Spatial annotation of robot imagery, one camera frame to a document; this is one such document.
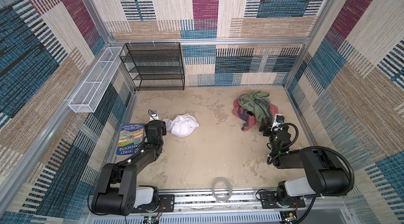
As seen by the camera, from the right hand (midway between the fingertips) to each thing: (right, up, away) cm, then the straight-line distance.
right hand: (271, 120), depth 90 cm
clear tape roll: (-25, -31, -11) cm, 41 cm away
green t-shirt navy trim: (-4, +10, +7) cm, 13 cm away
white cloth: (-51, -4, +4) cm, 51 cm away
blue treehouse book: (-80, -11, +2) cm, 81 cm away
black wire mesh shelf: (-72, +35, +20) cm, 82 cm away
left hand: (-65, 0, -1) cm, 65 cm away
